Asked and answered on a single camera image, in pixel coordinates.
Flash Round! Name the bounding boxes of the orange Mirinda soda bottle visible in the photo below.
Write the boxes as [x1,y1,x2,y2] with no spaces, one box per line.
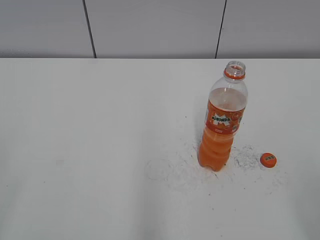
[197,60,248,172]

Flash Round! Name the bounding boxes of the orange bottle cap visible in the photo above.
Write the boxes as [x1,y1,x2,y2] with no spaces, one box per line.
[260,152,277,168]

